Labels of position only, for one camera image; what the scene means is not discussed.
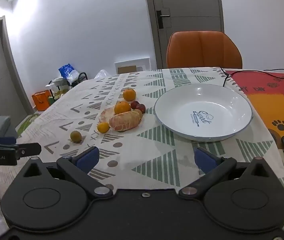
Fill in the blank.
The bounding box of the black door lock handle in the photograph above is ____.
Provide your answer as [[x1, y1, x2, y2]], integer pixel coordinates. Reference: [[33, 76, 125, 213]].
[[156, 8, 170, 29]]

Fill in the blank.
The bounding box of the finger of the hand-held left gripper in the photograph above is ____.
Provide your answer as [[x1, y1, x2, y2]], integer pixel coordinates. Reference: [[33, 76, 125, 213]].
[[15, 142, 42, 160]]

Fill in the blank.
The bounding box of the green rug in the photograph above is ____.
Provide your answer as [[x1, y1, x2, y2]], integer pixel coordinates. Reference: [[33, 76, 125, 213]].
[[16, 112, 41, 138]]

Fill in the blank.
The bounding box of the small tangerine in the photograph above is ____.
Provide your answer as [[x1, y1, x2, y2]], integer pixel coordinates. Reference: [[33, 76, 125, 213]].
[[97, 122, 110, 134]]

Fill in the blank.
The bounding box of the black cable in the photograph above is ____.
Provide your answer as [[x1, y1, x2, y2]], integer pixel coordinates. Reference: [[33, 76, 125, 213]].
[[218, 67, 284, 88]]

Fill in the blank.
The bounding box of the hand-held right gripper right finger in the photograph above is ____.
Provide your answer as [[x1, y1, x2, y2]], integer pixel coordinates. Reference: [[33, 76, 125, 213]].
[[178, 146, 270, 198]]

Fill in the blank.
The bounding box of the small peeled pomelo piece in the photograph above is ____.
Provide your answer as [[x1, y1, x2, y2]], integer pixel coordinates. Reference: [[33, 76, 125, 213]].
[[99, 106, 116, 123]]

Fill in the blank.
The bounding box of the medium orange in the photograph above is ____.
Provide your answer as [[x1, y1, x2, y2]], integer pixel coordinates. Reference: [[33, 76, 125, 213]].
[[123, 88, 137, 102]]

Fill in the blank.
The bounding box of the black wire rack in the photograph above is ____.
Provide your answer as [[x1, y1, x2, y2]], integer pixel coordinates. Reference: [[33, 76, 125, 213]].
[[48, 72, 89, 90]]

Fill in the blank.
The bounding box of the clear plastic bag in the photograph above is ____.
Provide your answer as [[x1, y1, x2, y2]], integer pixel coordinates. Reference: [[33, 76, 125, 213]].
[[94, 69, 112, 79]]

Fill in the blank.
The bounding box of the white framed panel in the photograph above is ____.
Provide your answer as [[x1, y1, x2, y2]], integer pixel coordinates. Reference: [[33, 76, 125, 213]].
[[114, 57, 150, 75]]

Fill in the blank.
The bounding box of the red paw print mat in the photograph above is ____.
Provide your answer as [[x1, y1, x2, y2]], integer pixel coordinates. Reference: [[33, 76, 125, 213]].
[[225, 70, 284, 150]]

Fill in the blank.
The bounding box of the large orange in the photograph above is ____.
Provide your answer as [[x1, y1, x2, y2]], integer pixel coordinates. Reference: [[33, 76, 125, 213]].
[[114, 101, 132, 115]]

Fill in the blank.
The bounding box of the orange paper bag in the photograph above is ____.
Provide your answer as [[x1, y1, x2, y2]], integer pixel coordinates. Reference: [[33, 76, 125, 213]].
[[31, 90, 54, 112]]

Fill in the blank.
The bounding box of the blue plastic bag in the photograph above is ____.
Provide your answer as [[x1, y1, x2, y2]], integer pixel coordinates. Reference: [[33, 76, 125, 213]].
[[58, 63, 80, 83]]

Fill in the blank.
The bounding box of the white plate with blue rim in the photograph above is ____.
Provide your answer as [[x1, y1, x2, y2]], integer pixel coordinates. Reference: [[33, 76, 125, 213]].
[[154, 84, 253, 142]]

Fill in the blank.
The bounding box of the orange chair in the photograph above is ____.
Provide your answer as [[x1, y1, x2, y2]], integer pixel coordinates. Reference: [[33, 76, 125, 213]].
[[166, 31, 243, 69]]

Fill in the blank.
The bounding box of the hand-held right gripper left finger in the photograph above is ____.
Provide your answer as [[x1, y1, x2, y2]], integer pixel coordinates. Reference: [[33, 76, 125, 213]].
[[22, 146, 114, 197]]

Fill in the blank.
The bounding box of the large peeled pomelo piece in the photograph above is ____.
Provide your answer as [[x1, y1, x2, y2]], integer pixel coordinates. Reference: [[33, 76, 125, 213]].
[[109, 110, 143, 132]]

